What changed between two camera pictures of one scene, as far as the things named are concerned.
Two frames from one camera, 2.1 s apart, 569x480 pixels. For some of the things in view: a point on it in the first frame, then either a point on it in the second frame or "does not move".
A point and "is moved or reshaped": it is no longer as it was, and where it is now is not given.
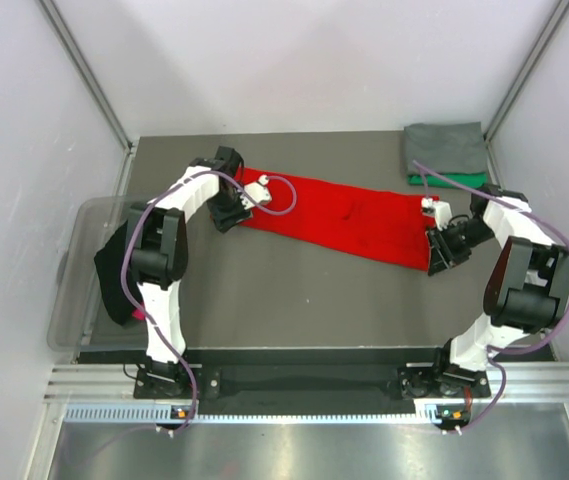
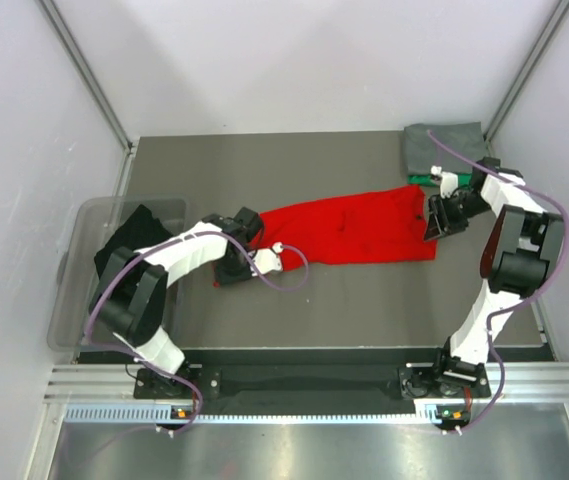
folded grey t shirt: (453, 147) does not move
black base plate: (312, 383) does not move
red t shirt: (380, 226) is moved or reshaped
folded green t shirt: (476, 180) does not move
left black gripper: (224, 221) to (221, 278)
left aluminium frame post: (56, 16) does not move
